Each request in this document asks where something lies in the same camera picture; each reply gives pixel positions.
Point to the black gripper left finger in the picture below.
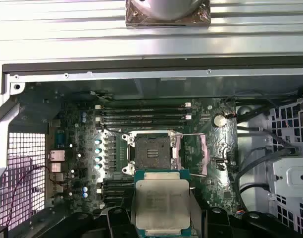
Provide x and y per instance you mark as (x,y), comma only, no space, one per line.
(116,223)

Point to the black and grey PC case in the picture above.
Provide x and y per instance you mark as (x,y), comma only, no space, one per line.
(151,74)

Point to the blue rear port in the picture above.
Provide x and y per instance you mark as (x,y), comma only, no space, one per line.
(60,139)

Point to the black RAM slot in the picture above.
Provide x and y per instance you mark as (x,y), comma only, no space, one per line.
(116,194)
(141,124)
(116,188)
(141,103)
(141,111)
(141,117)
(116,200)
(116,182)

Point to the silver rear port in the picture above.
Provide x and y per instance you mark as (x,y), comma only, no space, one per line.
(57,167)
(57,155)
(58,179)

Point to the silver-topped CPU chip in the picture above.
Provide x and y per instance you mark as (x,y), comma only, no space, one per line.
(161,203)

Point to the metal socket cover frame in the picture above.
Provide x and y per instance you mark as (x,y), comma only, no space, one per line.
(205,153)

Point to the CPU socket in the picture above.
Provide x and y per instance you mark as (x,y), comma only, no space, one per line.
(151,143)

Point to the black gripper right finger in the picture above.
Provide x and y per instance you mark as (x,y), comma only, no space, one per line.
(216,223)

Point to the round coin battery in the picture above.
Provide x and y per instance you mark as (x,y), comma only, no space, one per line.
(219,120)

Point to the grey metal disk bay cage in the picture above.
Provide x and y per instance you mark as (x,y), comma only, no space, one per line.
(290,173)

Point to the green motherboard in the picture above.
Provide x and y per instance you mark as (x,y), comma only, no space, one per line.
(216,140)

